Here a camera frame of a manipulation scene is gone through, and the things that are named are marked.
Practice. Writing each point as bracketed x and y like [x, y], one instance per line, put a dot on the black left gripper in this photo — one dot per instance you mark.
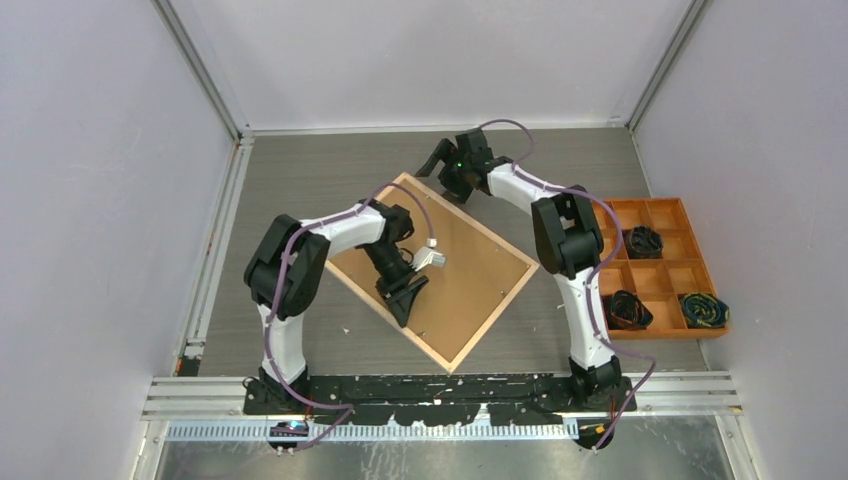
[398, 295]

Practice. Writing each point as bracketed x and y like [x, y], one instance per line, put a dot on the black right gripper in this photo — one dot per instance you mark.
[459, 192]

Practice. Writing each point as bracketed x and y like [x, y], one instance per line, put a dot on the black yellow coiled roll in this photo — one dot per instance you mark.
[703, 311]

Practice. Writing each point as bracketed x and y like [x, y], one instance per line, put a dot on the aluminium front rail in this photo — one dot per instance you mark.
[211, 408]

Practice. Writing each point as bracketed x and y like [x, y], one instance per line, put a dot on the black coiled roll lower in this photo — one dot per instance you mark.
[623, 310]

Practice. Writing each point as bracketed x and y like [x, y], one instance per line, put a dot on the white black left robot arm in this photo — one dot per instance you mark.
[285, 272]

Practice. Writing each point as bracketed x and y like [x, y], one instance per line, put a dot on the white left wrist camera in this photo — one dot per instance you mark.
[428, 255]

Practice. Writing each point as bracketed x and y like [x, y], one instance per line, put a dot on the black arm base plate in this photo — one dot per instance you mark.
[433, 400]

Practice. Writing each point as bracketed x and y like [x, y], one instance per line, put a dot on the brown fibreboard backing board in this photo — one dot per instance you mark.
[464, 278]

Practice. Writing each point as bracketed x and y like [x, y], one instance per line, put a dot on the black coiled roll upper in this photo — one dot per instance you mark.
[642, 242]

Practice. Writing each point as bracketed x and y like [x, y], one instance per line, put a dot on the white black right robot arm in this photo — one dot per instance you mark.
[568, 243]

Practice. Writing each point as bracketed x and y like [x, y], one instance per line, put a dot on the orange compartment tray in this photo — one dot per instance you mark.
[659, 283]

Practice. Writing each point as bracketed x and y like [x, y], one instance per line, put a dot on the light wooden picture frame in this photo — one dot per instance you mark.
[457, 285]

